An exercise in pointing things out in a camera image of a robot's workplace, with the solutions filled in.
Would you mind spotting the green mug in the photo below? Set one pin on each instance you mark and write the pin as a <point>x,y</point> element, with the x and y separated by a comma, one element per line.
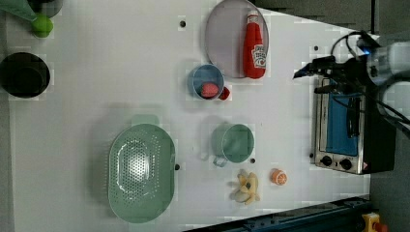
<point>231,143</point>

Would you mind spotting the red toy strawberry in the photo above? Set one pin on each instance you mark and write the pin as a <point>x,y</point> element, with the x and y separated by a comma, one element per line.
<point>224,94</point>

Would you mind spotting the red item inside cup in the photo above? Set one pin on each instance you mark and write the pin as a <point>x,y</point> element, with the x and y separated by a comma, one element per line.
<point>209,90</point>

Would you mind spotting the green toy pear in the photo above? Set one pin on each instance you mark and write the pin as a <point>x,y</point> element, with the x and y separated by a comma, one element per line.
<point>42,26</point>

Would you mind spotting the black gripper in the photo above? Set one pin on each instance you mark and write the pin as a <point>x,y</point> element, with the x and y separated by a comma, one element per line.
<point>349,77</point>

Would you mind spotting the red ketchup bottle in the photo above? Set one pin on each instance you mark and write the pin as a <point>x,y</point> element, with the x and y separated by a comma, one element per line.
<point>254,55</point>

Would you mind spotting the peeled toy banana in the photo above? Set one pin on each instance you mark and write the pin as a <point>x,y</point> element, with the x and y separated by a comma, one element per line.
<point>246,188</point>

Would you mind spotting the blue cup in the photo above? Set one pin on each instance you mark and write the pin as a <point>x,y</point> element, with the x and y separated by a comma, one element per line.
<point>203,74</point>

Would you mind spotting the toy orange half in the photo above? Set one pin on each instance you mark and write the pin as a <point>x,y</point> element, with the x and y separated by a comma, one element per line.
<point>278,177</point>

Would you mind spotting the black cylindrical container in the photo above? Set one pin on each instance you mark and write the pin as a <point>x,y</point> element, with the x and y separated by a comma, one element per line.
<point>24,75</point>

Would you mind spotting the dark blue bin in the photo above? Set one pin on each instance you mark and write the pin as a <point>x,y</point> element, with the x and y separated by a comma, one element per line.
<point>337,216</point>

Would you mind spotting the green oval colander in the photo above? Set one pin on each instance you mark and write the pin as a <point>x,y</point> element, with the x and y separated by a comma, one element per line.
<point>141,165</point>

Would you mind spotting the grey round plate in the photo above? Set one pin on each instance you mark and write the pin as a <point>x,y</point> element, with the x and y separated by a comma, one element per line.
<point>225,34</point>

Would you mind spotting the black toaster oven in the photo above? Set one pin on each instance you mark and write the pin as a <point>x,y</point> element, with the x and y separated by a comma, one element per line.
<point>351,136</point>

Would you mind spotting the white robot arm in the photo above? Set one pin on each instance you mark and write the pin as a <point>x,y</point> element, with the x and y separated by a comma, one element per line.
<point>370,72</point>

